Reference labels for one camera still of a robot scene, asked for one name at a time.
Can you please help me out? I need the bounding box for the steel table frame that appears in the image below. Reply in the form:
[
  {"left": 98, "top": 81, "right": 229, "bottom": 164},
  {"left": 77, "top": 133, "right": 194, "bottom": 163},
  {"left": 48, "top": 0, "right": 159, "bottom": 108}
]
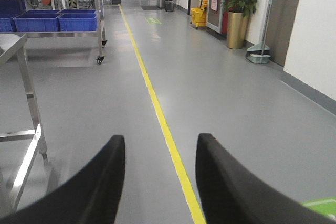
[{"left": 1, "top": 34, "right": 47, "bottom": 217}]

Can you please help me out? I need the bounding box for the yellow mop bucket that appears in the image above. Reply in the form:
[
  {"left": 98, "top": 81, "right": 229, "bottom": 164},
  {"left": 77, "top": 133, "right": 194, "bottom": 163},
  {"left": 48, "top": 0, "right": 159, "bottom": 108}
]
[{"left": 190, "top": 0, "right": 208, "bottom": 29}]

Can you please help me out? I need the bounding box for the gold planter with plant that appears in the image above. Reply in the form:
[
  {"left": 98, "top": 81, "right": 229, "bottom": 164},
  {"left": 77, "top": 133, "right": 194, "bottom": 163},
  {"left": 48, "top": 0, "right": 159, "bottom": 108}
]
[{"left": 223, "top": 0, "right": 258, "bottom": 49}]

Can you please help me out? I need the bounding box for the black waste bin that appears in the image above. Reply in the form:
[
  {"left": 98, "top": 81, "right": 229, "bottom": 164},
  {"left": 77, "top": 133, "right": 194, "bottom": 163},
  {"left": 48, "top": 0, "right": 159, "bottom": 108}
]
[{"left": 164, "top": 0, "right": 174, "bottom": 12}]

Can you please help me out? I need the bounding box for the grey dustpan with broom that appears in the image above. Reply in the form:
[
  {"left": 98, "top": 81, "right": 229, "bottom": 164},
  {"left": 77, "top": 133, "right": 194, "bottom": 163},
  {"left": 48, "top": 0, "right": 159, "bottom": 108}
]
[{"left": 245, "top": 0, "right": 280, "bottom": 65}]

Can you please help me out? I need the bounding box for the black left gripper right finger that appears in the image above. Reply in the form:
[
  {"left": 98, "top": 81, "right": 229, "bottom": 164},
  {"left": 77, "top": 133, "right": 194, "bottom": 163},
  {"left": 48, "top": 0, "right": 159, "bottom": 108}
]
[{"left": 195, "top": 133, "right": 335, "bottom": 223}]

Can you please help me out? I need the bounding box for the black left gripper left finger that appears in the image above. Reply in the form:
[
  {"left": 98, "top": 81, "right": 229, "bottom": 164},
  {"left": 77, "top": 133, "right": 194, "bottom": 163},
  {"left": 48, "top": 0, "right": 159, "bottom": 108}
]
[{"left": 1, "top": 135, "right": 125, "bottom": 223}]

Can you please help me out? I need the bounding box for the steel cart with bins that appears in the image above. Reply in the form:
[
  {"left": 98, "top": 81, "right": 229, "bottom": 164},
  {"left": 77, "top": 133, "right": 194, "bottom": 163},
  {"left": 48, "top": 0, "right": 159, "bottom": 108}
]
[{"left": 1, "top": 0, "right": 107, "bottom": 65}]

